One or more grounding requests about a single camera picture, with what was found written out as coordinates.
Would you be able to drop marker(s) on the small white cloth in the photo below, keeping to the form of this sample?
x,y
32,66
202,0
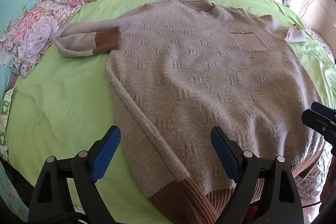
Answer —
x,y
294,35

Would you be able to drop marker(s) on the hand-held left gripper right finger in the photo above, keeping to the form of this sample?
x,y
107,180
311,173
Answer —
x,y
225,153

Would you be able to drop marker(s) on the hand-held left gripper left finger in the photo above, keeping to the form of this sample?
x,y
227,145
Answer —
x,y
107,150

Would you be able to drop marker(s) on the green bed sheet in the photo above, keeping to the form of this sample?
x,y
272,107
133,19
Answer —
x,y
65,98

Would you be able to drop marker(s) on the pink floral crumpled cloth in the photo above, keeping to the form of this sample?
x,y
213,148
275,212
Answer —
x,y
34,29

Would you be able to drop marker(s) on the beige knit sweater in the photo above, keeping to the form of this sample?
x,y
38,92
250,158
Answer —
x,y
197,69

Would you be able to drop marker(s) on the white floral bed sheet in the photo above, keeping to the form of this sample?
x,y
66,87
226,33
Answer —
x,y
309,187

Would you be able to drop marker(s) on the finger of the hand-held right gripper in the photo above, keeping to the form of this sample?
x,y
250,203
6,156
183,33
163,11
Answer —
x,y
324,109
317,123

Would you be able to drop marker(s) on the green printed cloth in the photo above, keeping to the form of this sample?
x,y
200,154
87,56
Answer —
x,y
4,121

